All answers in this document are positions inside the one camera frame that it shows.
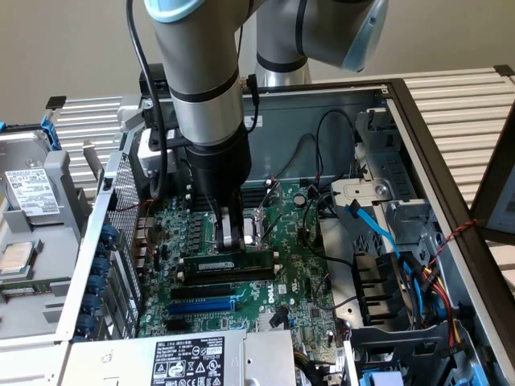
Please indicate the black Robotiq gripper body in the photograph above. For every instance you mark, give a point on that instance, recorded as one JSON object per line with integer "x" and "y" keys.
{"x": 219, "y": 169}

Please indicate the green RAM stick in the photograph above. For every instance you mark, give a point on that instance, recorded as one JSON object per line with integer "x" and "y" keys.
{"x": 249, "y": 261}
{"x": 16, "y": 290}

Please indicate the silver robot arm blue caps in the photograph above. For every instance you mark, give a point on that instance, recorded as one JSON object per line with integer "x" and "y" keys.
{"x": 201, "y": 60}

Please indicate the black RAM slot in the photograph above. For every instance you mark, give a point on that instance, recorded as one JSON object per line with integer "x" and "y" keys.
{"x": 217, "y": 280}
{"x": 217, "y": 274}
{"x": 251, "y": 206}
{"x": 251, "y": 189}
{"x": 251, "y": 201}
{"x": 251, "y": 195}

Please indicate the silver CPU socket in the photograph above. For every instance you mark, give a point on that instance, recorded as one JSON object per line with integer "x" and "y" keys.
{"x": 251, "y": 237}

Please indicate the thin metal locking lever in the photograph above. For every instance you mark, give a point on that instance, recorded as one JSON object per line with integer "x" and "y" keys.
{"x": 272, "y": 227}
{"x": 208, "y": 204}

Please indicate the metal socket cover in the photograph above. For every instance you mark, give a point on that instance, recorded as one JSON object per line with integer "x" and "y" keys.
{"x": 273, "y": 193}

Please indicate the green motherboard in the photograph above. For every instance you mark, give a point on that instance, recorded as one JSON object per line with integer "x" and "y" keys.
{"x": 289, "y": 229}

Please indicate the long black expansion slot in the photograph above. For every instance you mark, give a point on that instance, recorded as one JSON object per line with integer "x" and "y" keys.
{"x": 201, "y": 291}

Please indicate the round coin battery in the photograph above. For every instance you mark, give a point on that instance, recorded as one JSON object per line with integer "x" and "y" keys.
{"x": 299, "y": 198}

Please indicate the blue expansion slot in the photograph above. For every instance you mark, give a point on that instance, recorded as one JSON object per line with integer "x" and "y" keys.
{"x": 201, "y": 307}

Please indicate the silver rear port block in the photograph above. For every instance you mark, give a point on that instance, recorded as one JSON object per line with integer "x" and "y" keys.
{"x": 142, "y": 235}

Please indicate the open grey black PC case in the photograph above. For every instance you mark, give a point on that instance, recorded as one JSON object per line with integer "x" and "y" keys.
{"x": 301, "y": 120}

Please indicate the black plug connector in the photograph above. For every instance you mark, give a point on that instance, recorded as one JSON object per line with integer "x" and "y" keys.
{"x": 278, "y": 319}

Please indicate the grey plastic case latch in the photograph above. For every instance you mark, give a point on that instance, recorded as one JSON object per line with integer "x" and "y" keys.
{"x": 128, "y": 116}

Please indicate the short black expansion slot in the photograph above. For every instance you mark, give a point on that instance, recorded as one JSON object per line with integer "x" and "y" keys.
{"x": 179, "y": 325}

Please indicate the black box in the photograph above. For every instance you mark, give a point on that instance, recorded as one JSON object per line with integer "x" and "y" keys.
{"x": 143, "y": 85}

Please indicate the blue card retention clip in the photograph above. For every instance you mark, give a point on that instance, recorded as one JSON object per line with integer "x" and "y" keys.
{"x": 101, "y": 258}
{"x": 95, "y": 282}
{"x": 84, "y": 323}
{"x": 108, "y": 234}
{"x": 89, "y": 304}

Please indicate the blue disk carrier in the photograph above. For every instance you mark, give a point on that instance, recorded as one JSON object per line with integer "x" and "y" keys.
{"x": 50, "y": 134}

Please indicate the metal disk bay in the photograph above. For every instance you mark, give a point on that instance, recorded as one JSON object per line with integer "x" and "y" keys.
{"x": 394, "y": 173}

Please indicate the black profile end cap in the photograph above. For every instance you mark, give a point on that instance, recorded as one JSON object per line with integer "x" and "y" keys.
{"x": 56, "y": 102}
{"x": 505, "y": 70}

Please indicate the grey power supply unit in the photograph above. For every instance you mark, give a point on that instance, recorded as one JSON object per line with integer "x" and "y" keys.
{"x": 112, "y": 362}

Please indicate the grey parts rack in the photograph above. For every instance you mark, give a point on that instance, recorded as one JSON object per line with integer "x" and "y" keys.
{"x": 48, "y": 249}

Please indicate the silver hard disk white label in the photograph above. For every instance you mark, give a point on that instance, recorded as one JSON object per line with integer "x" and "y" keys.
{"x": 32, "y": 193}

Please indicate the blue plastic tab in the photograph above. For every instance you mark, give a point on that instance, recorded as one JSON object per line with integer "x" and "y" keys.
{"x": 380, "y": 380}

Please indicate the silver CPU chip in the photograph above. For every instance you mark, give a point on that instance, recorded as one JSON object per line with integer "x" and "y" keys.
{"x": 16, "y": 257}

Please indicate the dark framed panel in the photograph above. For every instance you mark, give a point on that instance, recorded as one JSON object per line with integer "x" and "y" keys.
{"x": 503, "y": 201}

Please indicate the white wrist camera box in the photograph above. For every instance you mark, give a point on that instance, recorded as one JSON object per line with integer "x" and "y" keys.
{"x": 147, "y": 158}

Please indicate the silver bay latch bracket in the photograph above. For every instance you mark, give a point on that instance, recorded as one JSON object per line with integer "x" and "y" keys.
{"x": 362, "y": 189}

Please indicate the black plastic disk bracket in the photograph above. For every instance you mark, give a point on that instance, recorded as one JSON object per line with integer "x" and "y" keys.
{"x": 402, "y": 346}

